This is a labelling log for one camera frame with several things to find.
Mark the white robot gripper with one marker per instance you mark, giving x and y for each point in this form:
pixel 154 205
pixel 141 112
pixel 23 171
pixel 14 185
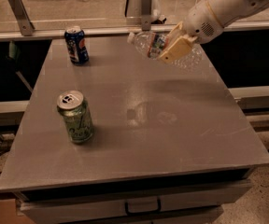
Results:
pixel 200 22

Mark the clear plastic water bottle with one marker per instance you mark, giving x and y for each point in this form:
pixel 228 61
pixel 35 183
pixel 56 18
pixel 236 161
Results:
pixel 151 45

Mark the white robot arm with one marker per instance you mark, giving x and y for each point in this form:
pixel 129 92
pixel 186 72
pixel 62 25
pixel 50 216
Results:
pixel 229 11

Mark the blue Pepsi soda can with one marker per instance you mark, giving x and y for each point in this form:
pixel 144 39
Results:
pixel 75 41

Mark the green soda can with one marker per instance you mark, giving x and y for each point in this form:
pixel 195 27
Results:
pixel 74 109

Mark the middle metal rail bracket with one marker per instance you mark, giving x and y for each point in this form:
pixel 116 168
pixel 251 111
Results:
pixel 146 8

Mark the metal rail bracket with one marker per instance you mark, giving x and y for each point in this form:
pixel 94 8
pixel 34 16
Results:
pixel 20 13
pixel 146 8

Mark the left metal rail bracket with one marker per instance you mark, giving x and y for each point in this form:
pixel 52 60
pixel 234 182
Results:
pixel 20 13

